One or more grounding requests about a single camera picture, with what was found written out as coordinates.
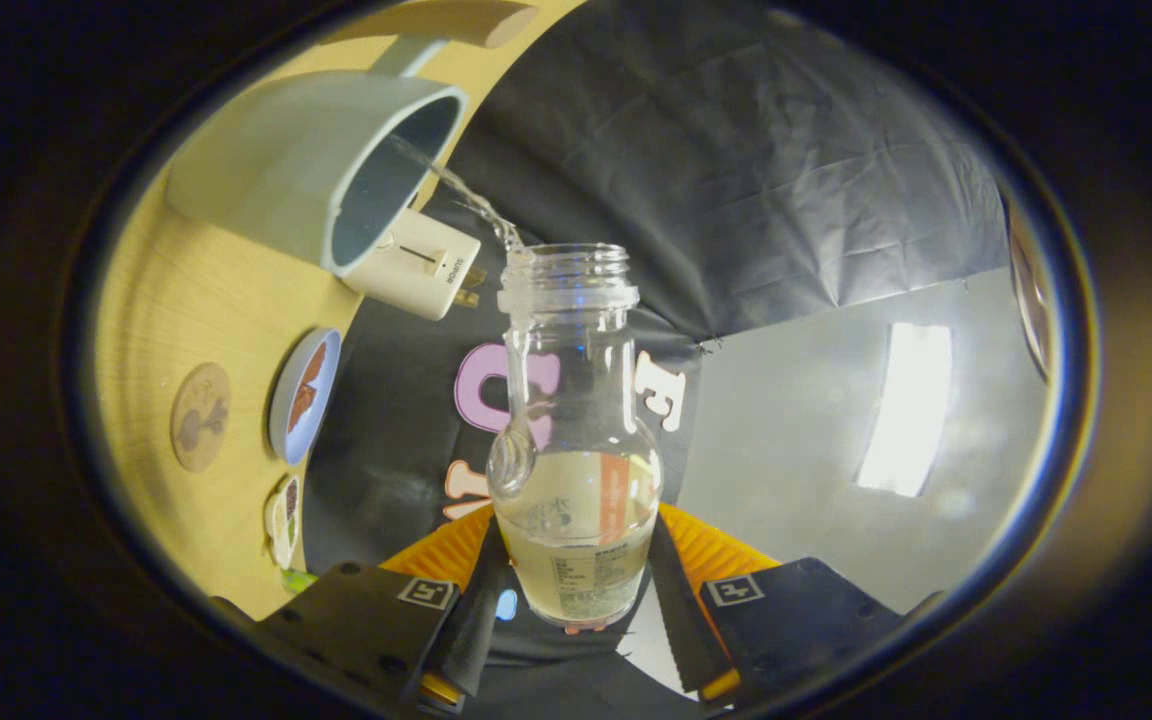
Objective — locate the white toaster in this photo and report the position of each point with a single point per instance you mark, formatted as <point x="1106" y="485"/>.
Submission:
<point x="416" y="265"/>

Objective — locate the green soda bottle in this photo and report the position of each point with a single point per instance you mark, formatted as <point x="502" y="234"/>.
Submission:
<point x="298" y="580"/>

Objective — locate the ceiling light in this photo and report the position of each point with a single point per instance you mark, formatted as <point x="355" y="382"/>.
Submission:
<point x="904" y="410"/>

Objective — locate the white divided dish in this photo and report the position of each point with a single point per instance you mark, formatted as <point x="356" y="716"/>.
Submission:
<point x="282" y="525"/>

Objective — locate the clear glass juice bottle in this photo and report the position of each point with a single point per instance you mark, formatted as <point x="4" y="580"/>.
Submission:
<point x="576" y="550"/>

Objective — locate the toast slices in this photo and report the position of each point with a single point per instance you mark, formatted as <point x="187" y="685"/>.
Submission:
<point x="471" y="285"/>

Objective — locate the wooden table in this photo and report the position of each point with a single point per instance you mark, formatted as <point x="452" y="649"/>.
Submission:
<point x="156" y="310"/>

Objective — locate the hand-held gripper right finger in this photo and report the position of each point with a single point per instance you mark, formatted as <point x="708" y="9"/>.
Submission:
<point x="686" y="630"/>

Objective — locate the blue plate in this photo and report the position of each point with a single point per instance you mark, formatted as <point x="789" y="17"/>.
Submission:
<point x="286" y="430"/>

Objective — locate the black backdrop cloth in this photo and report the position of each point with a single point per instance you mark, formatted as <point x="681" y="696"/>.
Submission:
<point x="736" y="150"/>

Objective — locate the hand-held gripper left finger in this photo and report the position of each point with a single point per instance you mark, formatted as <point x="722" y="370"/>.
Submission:
<point x="471" y="630"/>

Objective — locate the round wooden coaster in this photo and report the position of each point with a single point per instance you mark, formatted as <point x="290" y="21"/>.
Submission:
<point x="201" y="415"/>

